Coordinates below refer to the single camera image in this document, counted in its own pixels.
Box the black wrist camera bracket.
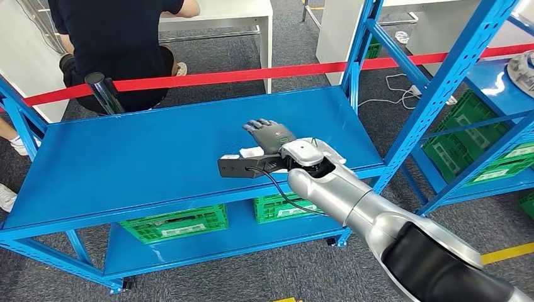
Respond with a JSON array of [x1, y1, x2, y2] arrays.
[[217, 153, 290, 179]]

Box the white cabinet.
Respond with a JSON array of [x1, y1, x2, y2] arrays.
[[315, 0, 534, 87]]

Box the white panel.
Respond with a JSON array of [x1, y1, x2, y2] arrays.
[[0, 0, 71, 124]]

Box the white floor cable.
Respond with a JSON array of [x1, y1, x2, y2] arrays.
[[358, 72, 419, 111]]

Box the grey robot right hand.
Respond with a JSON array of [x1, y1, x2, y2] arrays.
[[243, 118, 297, 155]]

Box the white desk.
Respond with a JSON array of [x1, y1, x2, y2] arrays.
[[157, 0, 275, 95]]

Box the grey cast metal parts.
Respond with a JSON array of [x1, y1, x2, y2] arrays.
[[506, 50, 534, 99]]

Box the green plastic crate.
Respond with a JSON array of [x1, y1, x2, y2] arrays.
[[519, 191, 534, 220], [366, 38, 383, 60], [421, 89, 534, 169], [253, 192, 327, 225], [120, 203, 230, 245], [463, 155, 534, 187]]

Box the blue metal shelf rack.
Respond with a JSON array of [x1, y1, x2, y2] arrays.
[[0, 0, 522, 296], [411, 12, 534, 218]]

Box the black stanchion post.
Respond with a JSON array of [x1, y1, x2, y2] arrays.
[[84, 71, 127, 116]]

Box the yellow floor tape line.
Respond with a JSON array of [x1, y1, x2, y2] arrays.
[[479, 242, 534, 266]]

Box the person's foot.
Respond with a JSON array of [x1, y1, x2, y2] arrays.
[[0, 182, 19, 214], [0, 118, 43, 157]]

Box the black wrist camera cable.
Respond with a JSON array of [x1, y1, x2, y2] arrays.
[[246, 166, 331, 218]]

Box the white power strip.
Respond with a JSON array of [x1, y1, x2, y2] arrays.
[[409, 84, 458, 106]]

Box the red barrier tape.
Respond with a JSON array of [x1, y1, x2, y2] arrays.
[[0, 43, 534, 114]]

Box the metal tube frame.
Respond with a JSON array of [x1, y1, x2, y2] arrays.
[[301, 0, 421, 31]]

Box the person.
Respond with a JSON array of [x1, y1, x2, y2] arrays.
[[47, 0, 202, 116]]

